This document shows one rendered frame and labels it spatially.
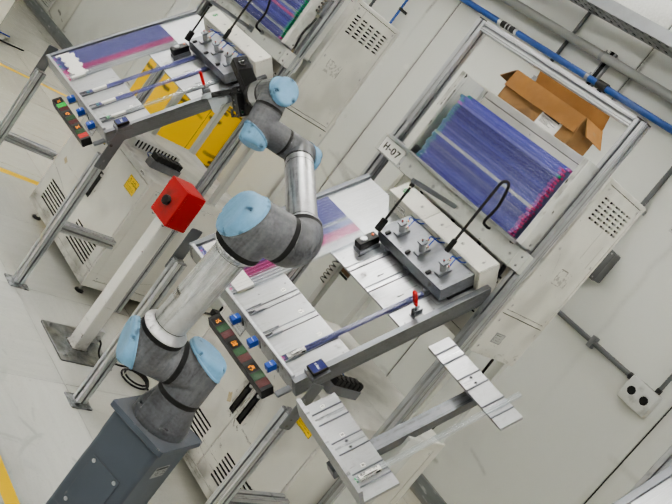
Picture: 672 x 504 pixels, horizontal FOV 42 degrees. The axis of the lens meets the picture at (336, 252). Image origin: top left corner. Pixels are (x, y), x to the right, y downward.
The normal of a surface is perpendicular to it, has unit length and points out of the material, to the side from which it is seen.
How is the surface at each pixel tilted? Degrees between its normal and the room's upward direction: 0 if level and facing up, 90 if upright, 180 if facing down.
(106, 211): 90
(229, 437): 90
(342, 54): 90
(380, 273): 45
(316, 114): 90
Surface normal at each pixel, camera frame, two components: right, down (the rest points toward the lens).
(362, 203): 0.00, -0.74
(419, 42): -0.60, -0.27
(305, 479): 0.53, 0.57
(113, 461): -0.38, -0.06
